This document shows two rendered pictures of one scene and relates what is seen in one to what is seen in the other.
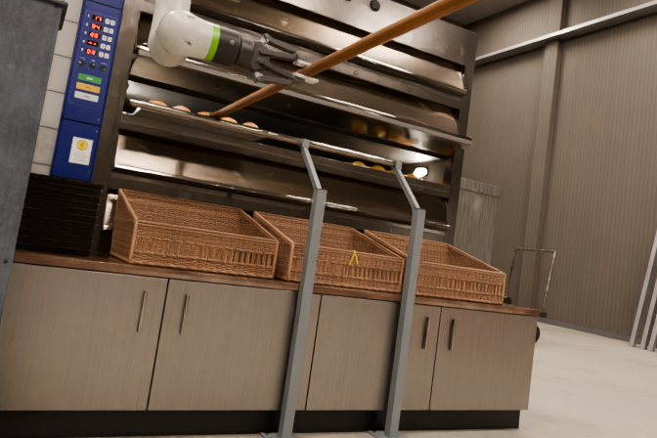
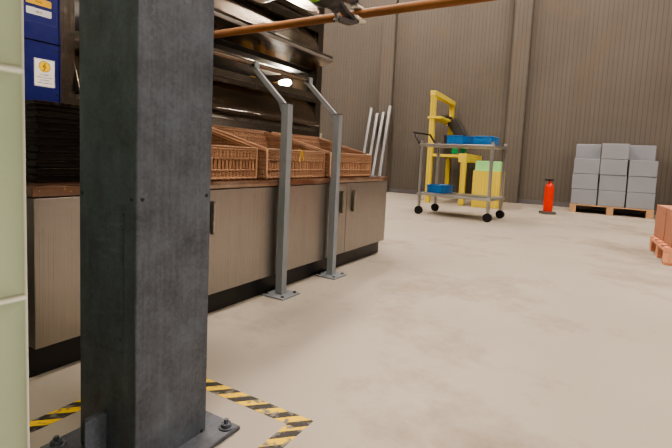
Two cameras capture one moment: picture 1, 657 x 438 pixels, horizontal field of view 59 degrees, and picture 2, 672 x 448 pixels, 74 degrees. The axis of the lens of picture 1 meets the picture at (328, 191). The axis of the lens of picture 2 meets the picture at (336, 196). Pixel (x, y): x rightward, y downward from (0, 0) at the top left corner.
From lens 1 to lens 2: 1.00 m
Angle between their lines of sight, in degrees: 34
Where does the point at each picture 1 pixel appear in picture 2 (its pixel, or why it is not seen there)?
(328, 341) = (295, 219)
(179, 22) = not seen: outside the picture
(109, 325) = not seen: hidden behind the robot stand
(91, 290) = not seen: hidden behind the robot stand
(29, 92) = (203, 29)
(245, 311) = (248, 207)
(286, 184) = (217, 98)
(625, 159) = (346, 65)
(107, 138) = (64, 58)
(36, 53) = not seen: outside the picture
